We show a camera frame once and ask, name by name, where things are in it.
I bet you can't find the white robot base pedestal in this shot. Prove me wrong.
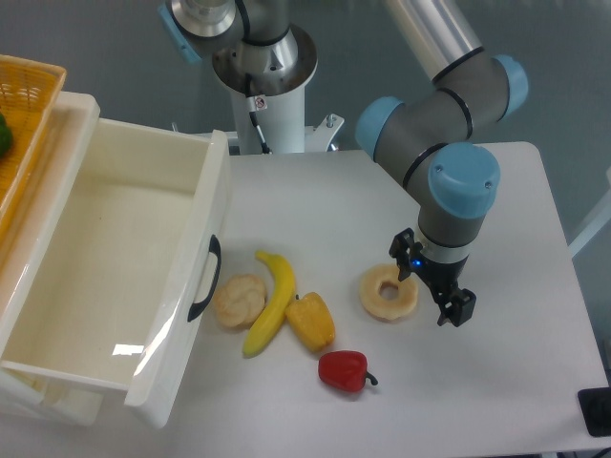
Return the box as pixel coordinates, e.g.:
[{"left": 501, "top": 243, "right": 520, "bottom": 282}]
[{"left": 212, "top": 25, "right": 345, "bottom": 156}]

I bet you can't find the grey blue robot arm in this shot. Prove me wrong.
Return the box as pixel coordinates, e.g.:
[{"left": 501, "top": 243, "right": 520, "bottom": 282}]
[{"left": 158, "top": 1, "right": 529, "bottom": 326}]

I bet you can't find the green vegetable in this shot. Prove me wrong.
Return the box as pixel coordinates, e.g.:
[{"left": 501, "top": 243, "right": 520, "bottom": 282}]
[{"left": 0, "top": 114, "right": 13, "bottom": 156}]

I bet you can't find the beige ring donut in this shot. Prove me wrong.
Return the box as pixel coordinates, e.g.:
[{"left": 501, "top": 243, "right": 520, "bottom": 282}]
[{"left": 359, "top": 264, "right": 419, "bottom": 322}]

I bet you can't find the orange plastic basket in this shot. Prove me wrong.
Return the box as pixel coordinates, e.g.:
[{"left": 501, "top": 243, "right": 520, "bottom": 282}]
[{"left": 1, "top": 54, "right": 67, "bottom": 235}]

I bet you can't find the black device at edge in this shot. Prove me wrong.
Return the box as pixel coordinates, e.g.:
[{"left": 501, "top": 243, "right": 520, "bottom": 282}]
[{"left": 578, "top": 386, "right": 611, "bottom": 437}]

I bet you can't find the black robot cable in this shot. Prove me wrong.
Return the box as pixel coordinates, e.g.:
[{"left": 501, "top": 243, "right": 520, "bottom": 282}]
[{"left": 243, "top": 72, "right": 274, "bottom": 156}]

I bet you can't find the red bell pepper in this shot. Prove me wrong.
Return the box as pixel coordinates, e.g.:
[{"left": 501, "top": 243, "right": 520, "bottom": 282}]
[{"left": 318, "top": 350, "right": 378, "bottom": 393}]

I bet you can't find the yellow bell pepper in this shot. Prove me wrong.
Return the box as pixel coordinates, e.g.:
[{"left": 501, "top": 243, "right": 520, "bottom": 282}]
[{"left": 285, "top": 292, "right": 335, "bottom": 353}]

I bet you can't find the black drawer handle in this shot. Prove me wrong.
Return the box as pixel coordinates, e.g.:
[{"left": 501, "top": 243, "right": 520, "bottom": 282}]
[{"left": 187, "top": 235, "right": 222, "bottom": 322}]

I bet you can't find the white open drawer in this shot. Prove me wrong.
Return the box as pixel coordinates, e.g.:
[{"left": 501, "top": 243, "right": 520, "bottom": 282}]
[{"left": 1, "top": 119, "right": 231, "bottom": 427}]

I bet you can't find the white table leg frame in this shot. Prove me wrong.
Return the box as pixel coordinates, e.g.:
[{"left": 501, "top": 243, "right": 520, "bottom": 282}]
[{"left": 568, "top": 168, "right": 610, "bottom": 259}]

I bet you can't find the round beige bread roll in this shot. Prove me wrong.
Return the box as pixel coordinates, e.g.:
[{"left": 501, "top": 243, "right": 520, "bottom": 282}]
[{"left": 213, "top": 274, "right": 267, "bottom": 328}]

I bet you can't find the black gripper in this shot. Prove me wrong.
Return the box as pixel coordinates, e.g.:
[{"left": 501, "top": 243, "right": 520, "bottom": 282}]
[{"left": 389, "top": 228, "right": 476, "bottom": 327}]

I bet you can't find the yellow banana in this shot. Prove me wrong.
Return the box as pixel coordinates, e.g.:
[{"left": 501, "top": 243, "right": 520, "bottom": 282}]
[{"left": 242, "top": 250, "right": 296, "bottom": 358}]

